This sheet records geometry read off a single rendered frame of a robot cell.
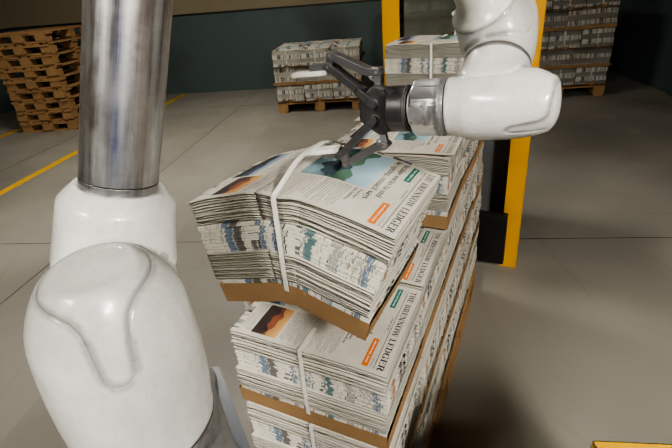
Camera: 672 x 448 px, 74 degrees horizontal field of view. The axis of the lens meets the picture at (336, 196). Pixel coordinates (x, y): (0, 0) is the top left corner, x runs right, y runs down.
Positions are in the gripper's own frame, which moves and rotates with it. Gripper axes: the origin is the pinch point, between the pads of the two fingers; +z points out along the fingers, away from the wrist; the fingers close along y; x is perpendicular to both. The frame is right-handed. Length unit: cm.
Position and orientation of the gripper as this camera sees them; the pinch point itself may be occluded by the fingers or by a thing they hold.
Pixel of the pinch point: (306, 112)
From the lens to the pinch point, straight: 82.5
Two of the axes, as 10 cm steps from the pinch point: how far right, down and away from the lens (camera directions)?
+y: 1.4, 9.2, 3.7
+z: -8.9, -0.5, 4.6
